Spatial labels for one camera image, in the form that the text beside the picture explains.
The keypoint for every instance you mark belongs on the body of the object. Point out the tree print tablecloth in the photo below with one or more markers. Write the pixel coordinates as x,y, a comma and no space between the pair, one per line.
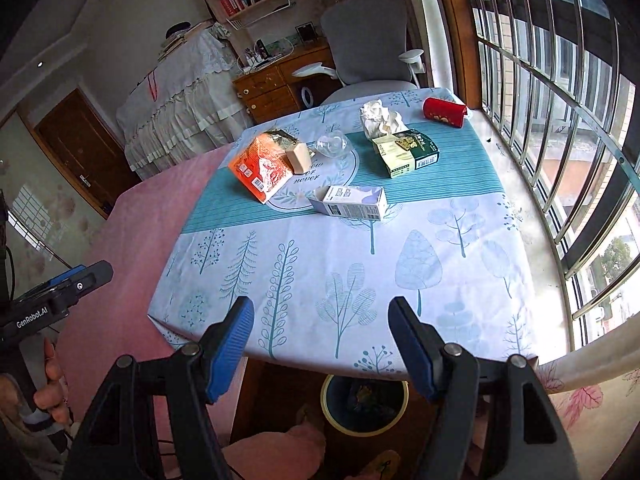
325,270

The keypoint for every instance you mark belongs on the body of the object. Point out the pink bedspread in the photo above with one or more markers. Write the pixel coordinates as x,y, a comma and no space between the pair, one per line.
125,260

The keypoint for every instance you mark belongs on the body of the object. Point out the clear plastic packaging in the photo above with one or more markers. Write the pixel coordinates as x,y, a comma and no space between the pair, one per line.
332,144

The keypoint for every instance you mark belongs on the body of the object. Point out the white lace furniture cover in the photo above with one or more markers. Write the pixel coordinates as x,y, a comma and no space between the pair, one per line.
185,110

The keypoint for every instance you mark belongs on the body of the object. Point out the small beige box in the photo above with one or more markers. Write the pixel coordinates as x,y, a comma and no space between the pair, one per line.
298,159

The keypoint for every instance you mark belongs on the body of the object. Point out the white tissue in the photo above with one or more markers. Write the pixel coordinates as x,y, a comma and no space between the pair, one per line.
382,120

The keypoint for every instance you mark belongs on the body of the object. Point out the yellow rim trash bin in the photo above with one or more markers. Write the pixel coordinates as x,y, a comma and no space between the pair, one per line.
340,395

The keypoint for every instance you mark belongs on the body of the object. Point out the metal window grille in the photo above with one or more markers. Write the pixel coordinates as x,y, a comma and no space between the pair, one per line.
560,110

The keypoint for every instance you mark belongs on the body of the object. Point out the brown wooden door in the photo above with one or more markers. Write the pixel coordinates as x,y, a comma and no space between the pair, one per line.
85,155

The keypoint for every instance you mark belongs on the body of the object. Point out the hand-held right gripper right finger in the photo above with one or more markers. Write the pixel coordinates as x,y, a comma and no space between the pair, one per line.
415,345

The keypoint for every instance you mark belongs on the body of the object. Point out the white lilac carton box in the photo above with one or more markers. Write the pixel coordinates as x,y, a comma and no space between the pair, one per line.
350,202

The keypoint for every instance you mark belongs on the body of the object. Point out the wooden desk with drawers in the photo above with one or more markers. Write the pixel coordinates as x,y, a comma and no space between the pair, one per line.
270,90

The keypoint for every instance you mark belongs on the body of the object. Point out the orange snack bag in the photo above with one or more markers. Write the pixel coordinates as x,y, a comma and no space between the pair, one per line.
260,165

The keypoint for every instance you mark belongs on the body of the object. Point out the white round device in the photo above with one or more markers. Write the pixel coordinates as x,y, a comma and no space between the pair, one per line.
308,96

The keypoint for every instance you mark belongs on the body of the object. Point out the white curtain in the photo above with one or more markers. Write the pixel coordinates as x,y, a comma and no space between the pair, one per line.
422,20

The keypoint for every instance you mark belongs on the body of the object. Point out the black picture frame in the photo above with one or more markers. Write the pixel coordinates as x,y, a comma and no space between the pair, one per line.
306,32

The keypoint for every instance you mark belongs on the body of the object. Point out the person's left hand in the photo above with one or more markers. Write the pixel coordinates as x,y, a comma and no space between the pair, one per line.
50,400

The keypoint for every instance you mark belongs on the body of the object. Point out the black round object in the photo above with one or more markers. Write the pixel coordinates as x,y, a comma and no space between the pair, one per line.
178,29

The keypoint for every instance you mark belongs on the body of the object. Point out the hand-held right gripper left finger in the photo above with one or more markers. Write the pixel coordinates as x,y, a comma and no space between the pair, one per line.
230,340

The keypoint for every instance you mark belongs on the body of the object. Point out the leaf print cloth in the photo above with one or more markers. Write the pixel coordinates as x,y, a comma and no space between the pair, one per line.
590,400

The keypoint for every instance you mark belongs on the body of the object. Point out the green tea box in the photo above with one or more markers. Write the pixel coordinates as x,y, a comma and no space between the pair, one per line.
410,147

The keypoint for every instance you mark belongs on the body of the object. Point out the grey office chair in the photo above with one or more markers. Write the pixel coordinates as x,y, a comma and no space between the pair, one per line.
365,35

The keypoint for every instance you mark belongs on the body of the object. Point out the red pouch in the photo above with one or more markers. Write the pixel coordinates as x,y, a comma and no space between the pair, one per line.
445,111

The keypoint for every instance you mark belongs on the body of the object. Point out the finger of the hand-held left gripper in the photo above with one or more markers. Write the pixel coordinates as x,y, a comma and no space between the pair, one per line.
85,284
60,280

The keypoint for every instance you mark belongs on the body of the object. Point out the yellow slipper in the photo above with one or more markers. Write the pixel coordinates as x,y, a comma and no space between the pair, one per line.
310,416
380,464

